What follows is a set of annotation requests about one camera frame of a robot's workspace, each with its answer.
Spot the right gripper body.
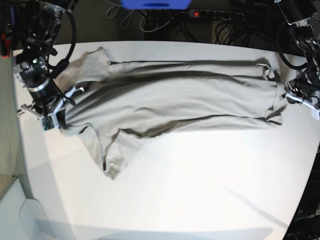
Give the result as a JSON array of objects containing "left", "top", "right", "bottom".
[{"left": 16, "top": 85, "right": 84, "bottom": 129}]

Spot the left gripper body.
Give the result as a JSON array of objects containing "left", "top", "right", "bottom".
[{"left": 282, "top": 79, "right": 320, "bottom": 119}]

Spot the beige t-shirt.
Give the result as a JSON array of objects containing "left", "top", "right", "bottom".
[{"left": 55, "top": 48, "right": 288, "bottom": 180}]

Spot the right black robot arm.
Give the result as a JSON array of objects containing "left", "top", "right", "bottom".
[{"left": 13, "top": 0, "right": 84, "bottom": 131}]

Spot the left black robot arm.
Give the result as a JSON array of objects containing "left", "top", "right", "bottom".
[{"left": 274, "top": 0, "right": 320, "bottom": 120}]

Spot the red and blue clamp tool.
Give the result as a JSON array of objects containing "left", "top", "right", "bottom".
[{"left": 0, "top": 0, "right": 18, "bottom": 58}]

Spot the black power strip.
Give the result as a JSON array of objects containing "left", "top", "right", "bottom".
[{"left": 188, "top": 9, "right": 245, "bottom": 22}]

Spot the blue plastic bin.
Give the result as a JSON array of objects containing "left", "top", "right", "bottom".
[{"left": 120, "top": 0, "right": 191, "bottom": 10}]

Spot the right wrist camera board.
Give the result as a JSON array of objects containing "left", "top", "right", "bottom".
[{"left": 41, "top": 116, "right": 55, "bottom": 132}]

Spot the white cable on floor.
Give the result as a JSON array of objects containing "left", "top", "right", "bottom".
[{"left": 139, "top": 14, "right": 173, "bottom": 33}]

